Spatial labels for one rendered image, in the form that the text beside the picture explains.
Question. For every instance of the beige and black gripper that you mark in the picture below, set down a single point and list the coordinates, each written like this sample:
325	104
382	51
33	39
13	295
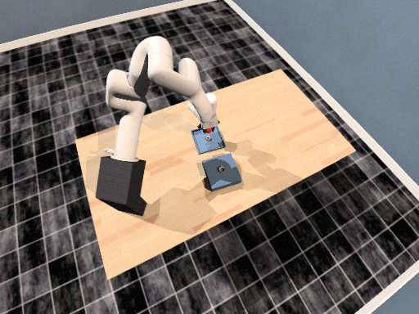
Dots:
211	124

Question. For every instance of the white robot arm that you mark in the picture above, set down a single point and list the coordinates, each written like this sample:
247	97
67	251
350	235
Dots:
160	72

